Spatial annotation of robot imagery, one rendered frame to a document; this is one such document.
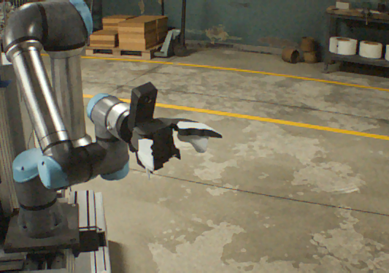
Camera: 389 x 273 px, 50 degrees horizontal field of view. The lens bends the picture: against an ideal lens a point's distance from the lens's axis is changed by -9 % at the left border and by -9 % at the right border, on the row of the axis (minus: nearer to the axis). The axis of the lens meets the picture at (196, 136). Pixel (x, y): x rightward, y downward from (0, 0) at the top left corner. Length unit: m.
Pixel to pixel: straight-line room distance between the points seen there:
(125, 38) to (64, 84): 5.74
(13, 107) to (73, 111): 0.44
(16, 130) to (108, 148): 0.70
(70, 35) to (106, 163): 0.35
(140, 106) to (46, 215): 0.56
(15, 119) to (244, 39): 5.96
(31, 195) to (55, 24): 0.47
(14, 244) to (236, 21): 6.35
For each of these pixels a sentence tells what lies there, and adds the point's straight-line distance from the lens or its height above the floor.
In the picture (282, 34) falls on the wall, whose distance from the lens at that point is 7.14.
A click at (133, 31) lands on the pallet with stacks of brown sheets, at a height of 0.42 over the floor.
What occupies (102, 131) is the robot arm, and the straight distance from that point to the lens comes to 1.00.
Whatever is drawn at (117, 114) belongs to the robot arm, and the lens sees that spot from 0.93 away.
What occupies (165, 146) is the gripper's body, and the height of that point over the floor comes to 1.21.
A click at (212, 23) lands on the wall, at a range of 7.44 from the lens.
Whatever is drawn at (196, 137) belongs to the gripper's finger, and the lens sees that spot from 0.85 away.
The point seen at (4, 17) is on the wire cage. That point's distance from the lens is 8.19.
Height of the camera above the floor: 1.56
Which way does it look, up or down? 23 degrees down
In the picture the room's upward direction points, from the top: straight up
